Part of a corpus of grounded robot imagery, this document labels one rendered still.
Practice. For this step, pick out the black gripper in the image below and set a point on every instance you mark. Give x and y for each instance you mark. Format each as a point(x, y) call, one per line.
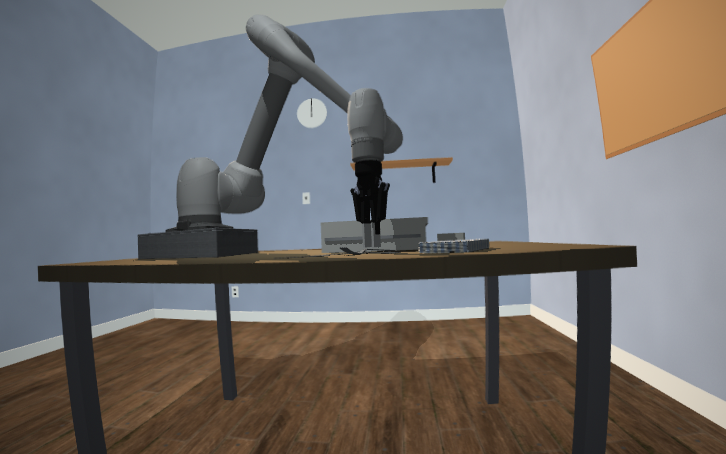
point(370, 194)

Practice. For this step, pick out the blue and white checkered towel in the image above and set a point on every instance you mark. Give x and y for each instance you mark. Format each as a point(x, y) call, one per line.
point(453, 246)

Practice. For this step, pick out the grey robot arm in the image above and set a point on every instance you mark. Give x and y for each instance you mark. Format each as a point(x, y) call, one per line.
point(203, 192)

